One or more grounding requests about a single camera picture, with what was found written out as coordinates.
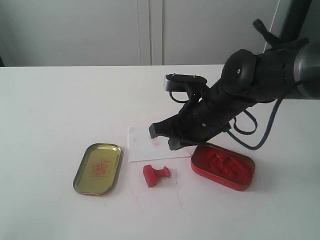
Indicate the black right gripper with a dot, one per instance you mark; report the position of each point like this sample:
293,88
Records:
197,123

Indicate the red stamp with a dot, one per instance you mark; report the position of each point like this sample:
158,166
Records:
152,175

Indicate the red ink pad tin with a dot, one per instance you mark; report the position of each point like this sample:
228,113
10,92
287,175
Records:
223,166

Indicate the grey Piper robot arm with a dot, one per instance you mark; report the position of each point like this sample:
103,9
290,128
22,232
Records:
290,72

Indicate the white paper sheet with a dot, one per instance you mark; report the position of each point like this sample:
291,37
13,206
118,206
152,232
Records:
141,147

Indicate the gold tin lid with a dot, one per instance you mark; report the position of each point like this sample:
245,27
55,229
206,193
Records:
98,169

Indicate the white cabinet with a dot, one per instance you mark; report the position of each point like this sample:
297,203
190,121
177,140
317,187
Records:
133,32

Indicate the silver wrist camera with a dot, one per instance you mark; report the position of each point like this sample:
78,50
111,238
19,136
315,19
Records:
179,82

